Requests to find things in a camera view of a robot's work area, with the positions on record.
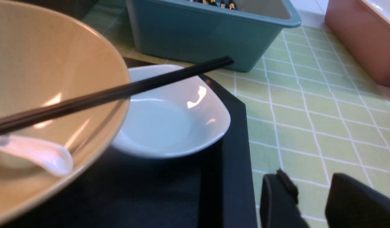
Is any black chopstick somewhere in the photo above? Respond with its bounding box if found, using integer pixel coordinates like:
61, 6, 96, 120
0, 60, 235, 138
0, 56, 234, 133

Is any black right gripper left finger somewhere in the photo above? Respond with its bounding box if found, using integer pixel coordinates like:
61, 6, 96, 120
260, 170, 309, 228

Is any teal plastic bin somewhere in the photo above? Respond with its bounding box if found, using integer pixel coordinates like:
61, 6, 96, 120
126, 0, 302, 72

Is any white square dish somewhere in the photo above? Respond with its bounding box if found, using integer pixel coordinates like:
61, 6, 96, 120
112, 76, 231, 159

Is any tan noodle bowl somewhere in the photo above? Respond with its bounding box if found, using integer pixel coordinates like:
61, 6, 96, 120
0, 0, 130, 226

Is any black serving tray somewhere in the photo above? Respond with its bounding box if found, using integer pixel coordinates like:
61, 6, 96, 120
2, 75, 258, 228

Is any white soup spoon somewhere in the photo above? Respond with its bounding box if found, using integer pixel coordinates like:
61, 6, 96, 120
0, 135, 74, 177

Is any pink plastic bin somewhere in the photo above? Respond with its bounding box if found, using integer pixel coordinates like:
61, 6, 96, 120
325, 0, 390, 87

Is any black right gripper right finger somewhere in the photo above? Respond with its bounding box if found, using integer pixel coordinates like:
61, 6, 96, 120
325, 173, 390, 228

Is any chopsticks pile in bin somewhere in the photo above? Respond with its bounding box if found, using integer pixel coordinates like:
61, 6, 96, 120
190, 0, 237, 10

